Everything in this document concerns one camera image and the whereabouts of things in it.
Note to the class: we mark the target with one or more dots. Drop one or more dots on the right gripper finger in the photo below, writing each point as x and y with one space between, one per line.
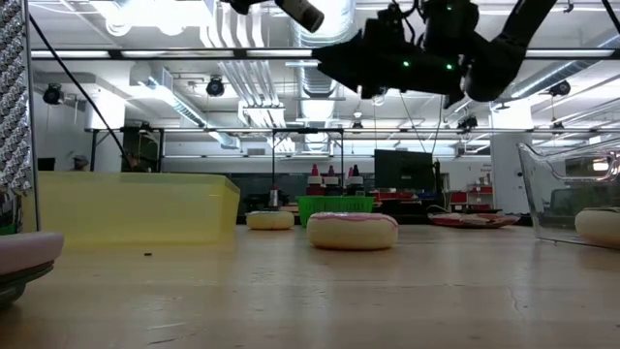
344 60

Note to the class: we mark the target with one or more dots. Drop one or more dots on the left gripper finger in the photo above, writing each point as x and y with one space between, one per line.
242 6

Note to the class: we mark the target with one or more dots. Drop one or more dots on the black colouring bottle grey label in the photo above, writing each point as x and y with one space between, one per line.
302 14

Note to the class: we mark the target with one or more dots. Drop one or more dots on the dark colouring bottle black tip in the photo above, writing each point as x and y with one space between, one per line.
356 188

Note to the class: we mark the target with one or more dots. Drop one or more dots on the red food colouring bottle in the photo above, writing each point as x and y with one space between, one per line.
315 186

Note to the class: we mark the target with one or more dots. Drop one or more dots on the red snack packet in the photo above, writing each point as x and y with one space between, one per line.
474 220

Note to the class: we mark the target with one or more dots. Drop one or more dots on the pink frosted donut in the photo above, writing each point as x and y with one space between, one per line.
352 232

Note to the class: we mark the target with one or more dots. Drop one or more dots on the mint green frosted donut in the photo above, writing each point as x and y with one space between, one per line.
270 220

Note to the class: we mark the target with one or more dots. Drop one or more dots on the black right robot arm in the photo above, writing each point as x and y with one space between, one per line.
508 48

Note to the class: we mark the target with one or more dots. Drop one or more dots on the black ceiling spotlight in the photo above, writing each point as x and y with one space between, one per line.
52 93
215 86
560 88
467 122

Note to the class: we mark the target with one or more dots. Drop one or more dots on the black monitor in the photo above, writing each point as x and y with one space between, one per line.
404 169

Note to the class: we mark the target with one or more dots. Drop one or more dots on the black overhead crossbeam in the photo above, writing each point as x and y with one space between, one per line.
114 53

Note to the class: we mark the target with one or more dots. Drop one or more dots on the green plastic basket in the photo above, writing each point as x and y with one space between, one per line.
334 204

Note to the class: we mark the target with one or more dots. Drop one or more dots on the clear plastic bin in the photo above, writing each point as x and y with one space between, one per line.
557 194

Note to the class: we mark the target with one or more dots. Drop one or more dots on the person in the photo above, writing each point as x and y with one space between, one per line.
80 164

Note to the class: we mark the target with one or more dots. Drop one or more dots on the yellow translucent plastic bin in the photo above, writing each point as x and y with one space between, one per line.
140 208

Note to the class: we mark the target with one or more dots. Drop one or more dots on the pink and chrome toaster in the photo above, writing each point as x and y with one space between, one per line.
24 252

